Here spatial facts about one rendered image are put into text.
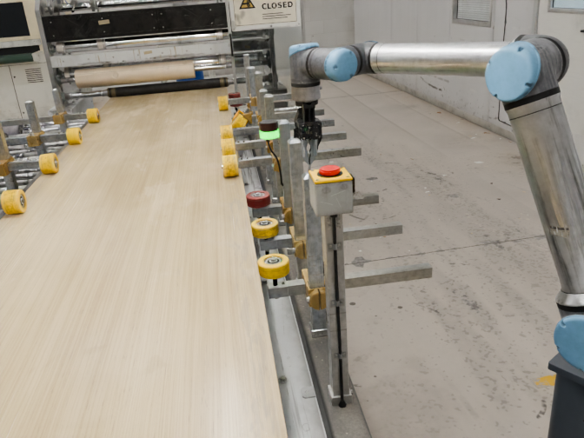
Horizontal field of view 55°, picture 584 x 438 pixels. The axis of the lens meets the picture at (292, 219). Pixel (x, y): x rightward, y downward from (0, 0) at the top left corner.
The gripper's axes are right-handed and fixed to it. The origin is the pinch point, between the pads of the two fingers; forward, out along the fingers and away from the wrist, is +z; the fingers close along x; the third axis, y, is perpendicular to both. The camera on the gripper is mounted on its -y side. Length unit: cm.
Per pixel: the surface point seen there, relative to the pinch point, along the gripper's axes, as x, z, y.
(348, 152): 18.7, 6.3, -25.0
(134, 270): -53, 11, 43
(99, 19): -99, -40, -228
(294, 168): -8.5, -7.0, 29.2
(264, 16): 9, -35, -224
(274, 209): -12.8, 16.1, -0.1
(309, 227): -9, 0, 54
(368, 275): 7, 18, 50
